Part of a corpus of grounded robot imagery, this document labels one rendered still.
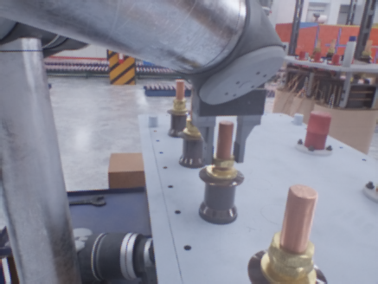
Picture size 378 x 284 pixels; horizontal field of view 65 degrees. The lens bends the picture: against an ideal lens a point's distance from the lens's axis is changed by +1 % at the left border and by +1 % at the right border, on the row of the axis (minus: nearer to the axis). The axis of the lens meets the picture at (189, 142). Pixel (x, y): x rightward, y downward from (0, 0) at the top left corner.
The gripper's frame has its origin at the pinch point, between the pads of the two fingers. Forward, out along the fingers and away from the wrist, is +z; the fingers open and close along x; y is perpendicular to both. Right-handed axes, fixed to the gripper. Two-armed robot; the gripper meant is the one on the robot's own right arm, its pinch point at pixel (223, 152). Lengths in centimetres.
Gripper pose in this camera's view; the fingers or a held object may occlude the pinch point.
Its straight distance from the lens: 59.3
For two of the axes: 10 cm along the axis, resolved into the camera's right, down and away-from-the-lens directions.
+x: -9.6, 0.5, -2.6
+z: -0.5, 9.4, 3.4
